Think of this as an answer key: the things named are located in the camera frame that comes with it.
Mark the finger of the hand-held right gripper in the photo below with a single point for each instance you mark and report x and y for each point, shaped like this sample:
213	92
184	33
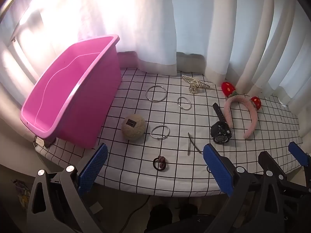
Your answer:
266	160
298	153

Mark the large silver bangle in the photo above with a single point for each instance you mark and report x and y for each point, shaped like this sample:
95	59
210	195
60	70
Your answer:
146	94

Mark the white black-checked tablecloth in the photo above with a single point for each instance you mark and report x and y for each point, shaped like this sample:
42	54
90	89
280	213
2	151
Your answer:
136	172

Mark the thin metal hair clip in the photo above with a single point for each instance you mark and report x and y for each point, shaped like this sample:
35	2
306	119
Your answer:
189	143

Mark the white sheer curtain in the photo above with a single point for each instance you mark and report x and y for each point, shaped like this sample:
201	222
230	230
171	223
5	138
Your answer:
133	17

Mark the pearl hair claw clip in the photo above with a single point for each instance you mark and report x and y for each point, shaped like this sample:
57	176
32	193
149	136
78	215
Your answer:
200	84

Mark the pink plastic tub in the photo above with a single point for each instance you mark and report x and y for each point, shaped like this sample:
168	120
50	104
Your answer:
73	82

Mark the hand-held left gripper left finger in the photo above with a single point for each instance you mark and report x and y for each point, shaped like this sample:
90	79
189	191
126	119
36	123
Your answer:
93	167

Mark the black wrist watch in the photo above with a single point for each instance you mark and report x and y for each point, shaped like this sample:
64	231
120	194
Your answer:
220	132

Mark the beige round fuzzy pouch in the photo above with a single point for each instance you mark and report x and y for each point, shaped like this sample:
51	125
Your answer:
136	131

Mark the thick white pleated curtain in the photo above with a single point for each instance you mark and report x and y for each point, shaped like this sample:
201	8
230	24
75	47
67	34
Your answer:
243	29

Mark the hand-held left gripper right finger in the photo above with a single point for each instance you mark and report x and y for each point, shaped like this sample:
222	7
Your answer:
218	170

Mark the pink strawberry headband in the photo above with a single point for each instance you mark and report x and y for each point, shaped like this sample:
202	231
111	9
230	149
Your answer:
228	106

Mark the yellow patterned cloth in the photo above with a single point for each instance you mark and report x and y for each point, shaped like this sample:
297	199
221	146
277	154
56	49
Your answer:
21	194

